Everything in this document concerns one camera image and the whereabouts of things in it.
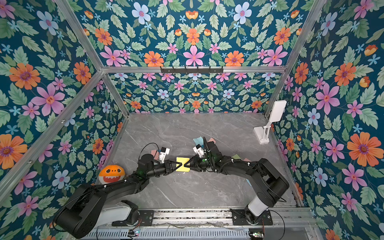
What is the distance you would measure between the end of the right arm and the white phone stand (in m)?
0.40

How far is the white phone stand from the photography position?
0.81m

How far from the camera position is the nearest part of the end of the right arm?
68cm
